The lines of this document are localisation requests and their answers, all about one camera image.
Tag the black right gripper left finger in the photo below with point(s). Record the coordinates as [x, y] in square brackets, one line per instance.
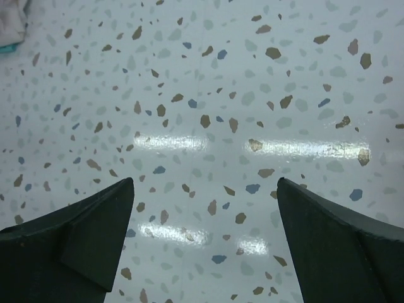
[71, 254]

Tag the teal folded t-shirt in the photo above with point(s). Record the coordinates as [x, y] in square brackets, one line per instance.
[8, 48]

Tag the white folded t-shirt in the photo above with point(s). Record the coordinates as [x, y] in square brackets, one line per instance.
[13, 21]

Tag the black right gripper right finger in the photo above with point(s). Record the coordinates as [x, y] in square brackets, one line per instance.
[340, 255]

